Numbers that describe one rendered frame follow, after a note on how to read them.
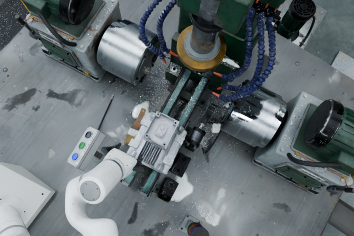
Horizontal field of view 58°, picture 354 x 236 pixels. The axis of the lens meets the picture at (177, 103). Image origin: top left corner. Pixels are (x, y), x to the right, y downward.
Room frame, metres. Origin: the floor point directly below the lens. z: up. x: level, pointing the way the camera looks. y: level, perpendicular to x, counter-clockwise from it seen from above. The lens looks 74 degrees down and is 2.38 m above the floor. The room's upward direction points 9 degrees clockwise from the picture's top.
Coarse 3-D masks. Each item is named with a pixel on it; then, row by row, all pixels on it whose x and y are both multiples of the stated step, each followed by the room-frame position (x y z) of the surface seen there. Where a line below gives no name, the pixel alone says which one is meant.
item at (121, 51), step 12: (120, 24) 0.66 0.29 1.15; (132, 24) 0.68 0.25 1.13; (108, 36) 0.60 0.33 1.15; (120, 36) 0.60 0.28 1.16; (132, 36) 0.61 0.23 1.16; (156, 36) 0.64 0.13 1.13; (108, 48) 0.54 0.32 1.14; (120, 48) 0.55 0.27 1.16; (132, 48) 0.55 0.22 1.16; (144, 48) 0.56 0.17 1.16; (108, 60) 0.51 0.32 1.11; (120, 60) 0.51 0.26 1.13; (132, 60) 0.51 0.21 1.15; (144, 60) 0.53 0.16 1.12; (120, 72) 0.47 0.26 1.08; (132, 72) 0.47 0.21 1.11; (144, 72) 0.50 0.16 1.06
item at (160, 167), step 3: (150, 114) 0.31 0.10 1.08; (153, 114) 0.31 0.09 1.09; (180, 126) 0.28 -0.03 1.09; (177, 129) 0.27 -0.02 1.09; (180, 129) 0.27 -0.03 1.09; (183, 129) 0.27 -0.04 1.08; (132, 150) 0.15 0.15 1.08; (129, 153) 0.14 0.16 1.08; (132, 153) 0.14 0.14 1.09; (135, 153) 0.14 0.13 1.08; (132, 156) 0.13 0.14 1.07; (159, 165) 0.11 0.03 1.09; (162, 165) 0.11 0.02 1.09; (156, 168) 0.10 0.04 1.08; (159, 168) 0.10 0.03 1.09; (162, 168) 0.10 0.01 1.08; (162, 171) 0.09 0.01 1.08
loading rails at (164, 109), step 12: (180, 84) 0.52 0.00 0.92; (204, 84) 0.54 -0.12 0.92; (168, 96) 0.45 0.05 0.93; (180, 96) 0.48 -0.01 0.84; (168, 108) 0.39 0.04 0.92; (192, 108) 0.41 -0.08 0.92; (180, 120) 0.34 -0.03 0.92; (144, 168) 0.11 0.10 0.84; (132, 180) 0.04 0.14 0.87; (156, 180) 0.06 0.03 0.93; (144, 192) 0.00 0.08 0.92; (156, 192) 0.01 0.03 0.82
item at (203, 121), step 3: (210, 105) 0.34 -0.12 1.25; (207, 108) 0.33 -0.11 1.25; (210, 108) 0.33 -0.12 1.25; (213, 108) 0.33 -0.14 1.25; (207, 111) 0.32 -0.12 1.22; (210, 111) 0.32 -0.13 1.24; (213, 111) 0.32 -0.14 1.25; (204, 114) 0.32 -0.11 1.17; (207, 114) 0.32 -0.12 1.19; (210, 114) 0.32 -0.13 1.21; (204, 117) 0.32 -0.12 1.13; (207, 117) 0.32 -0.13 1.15; (210, 117) 0.32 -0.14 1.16; (201, 120) 0.32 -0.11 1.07; (204, 120) 0.32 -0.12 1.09; (207, 120) 0.32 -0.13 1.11; (204, 123) 0.32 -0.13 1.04
